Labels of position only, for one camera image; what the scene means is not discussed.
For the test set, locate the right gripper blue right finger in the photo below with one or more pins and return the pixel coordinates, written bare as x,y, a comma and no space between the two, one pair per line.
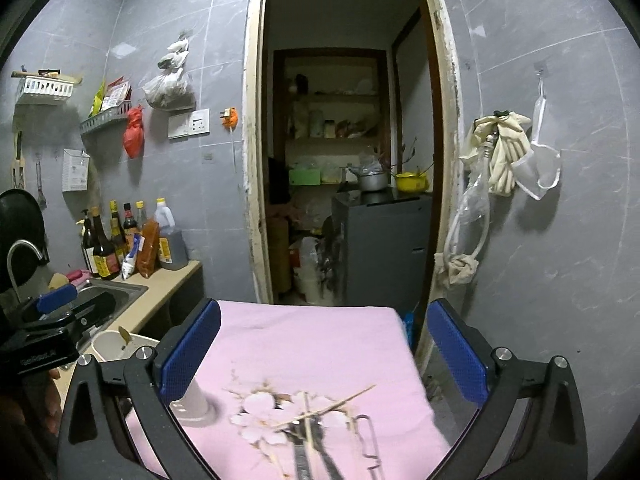
465,351

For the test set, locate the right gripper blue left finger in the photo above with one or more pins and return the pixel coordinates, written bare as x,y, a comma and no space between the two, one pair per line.
181,351

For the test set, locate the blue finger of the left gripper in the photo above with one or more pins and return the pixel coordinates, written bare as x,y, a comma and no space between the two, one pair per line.
92,312
57,298

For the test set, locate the white plastic utensil caddy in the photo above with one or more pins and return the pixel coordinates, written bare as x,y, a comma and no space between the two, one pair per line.
192,410

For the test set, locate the metal peeler tool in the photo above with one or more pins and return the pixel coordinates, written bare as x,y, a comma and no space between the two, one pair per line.
368,443

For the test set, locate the bamboo chopstick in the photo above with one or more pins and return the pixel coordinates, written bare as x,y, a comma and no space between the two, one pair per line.
309,447

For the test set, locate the bamboo chopstick crossing diagonal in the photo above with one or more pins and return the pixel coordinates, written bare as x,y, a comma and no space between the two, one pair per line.
322,411

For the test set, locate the person's left hand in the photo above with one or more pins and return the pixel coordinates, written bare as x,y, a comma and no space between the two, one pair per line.
31,399

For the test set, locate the pink dish sponge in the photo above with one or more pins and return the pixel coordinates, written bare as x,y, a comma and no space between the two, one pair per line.
78,276

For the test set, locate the dark soy sauce bottle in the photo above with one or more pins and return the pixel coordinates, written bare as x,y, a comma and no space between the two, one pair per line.
104,253

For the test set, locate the pump dispenser bottle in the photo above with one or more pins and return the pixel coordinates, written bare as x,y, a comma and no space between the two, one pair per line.
87,243

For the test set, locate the chrome sink faucet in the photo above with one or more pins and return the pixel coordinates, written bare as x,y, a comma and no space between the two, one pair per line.
23,254

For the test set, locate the white blue tube pack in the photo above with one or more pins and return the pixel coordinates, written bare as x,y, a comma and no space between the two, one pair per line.
129,264

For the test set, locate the yellow cap bottle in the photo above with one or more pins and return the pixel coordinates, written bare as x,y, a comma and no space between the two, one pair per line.
118,236

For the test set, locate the red cap sauce bottle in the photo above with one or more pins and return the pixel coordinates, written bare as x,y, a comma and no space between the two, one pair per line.
130,225

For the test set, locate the pink towel cloth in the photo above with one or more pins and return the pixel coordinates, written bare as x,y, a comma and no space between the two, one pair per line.
330,353

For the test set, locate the white hanging box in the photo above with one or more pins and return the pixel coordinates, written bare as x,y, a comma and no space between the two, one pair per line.
75,172

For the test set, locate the wooden spatula hanging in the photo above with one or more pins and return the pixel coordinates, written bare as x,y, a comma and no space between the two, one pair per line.
18,163

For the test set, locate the dark grey cabinet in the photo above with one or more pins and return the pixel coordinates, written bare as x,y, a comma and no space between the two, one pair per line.
381,248

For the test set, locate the red plastic bag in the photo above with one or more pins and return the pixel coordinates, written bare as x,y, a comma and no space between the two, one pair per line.
133,137

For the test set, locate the yellow pot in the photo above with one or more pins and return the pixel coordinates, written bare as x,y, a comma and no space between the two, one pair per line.
411,182

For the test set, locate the snack packets on rack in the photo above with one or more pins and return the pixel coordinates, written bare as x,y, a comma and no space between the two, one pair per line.
110,95

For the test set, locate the clear hanging plastic bag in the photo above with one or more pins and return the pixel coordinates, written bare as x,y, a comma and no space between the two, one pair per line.
539,170

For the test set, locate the grey metal pot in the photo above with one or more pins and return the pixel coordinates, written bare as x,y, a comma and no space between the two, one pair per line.
371,177

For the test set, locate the door frame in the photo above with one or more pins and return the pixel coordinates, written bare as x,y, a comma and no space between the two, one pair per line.
448,115

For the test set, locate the grey wall spice rack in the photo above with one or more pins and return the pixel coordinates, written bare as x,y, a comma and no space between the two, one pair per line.
106,118

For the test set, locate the white wall socket switch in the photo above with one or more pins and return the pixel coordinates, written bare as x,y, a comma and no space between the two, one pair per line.
195,123

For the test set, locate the white wall basket shelf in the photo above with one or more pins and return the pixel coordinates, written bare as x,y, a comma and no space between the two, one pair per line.
47,89

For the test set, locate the orange wall plug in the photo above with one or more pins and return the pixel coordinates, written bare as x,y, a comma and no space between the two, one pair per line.
229,118

